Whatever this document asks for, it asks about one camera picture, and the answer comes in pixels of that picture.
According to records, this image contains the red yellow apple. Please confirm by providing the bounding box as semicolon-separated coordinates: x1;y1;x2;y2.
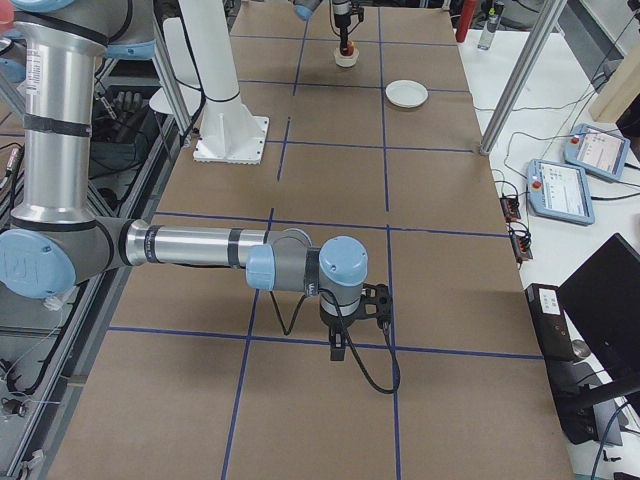
338;40;356;57

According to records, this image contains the small white bowl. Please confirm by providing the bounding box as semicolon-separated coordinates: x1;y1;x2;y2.
334;48;359;68

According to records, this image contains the white round plate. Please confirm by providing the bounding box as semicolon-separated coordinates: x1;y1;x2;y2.
385;79;429;109

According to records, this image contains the red bottle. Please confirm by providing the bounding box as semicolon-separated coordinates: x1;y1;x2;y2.
455;0;477;43

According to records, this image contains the clear water bottle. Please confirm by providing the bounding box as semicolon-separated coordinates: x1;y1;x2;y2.
477;1;504;50

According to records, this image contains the black control box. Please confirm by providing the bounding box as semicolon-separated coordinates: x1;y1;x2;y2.
525;283;591;362

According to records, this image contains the lower orange black connector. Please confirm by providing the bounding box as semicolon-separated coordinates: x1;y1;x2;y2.
507;221;533;265

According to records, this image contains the orange black connector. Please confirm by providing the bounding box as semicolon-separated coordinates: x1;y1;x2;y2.
507;221;533;265
495;180;522;222

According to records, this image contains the upper orange black connector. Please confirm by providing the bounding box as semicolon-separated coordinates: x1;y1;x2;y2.
495;180;522;222

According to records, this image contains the near blue teach pendant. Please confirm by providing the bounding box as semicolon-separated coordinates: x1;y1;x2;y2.
527;159;595;226

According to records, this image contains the blue teach pendant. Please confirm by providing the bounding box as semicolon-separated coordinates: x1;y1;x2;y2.
564;123;630;182
527;159;595;226

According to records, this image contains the black laptop computer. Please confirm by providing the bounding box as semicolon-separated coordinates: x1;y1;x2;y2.
546;233;639;444

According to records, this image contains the far blue teach pendant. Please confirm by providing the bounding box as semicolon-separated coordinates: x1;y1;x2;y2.
564;123;630;182

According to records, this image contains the wooden board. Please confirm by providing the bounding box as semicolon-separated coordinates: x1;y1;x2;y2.
589;44;640;123

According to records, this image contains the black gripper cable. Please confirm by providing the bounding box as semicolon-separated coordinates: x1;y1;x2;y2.
327;0;365;39

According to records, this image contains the near black looped cable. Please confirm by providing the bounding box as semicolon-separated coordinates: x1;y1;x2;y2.
267;287;402;395

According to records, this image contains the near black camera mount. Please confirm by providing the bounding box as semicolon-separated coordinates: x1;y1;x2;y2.
360;284;393;333

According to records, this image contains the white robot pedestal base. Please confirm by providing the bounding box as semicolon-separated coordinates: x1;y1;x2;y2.
179;1;269;164

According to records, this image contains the aluminium frame post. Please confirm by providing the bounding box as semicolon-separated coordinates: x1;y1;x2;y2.
479;0;567;156

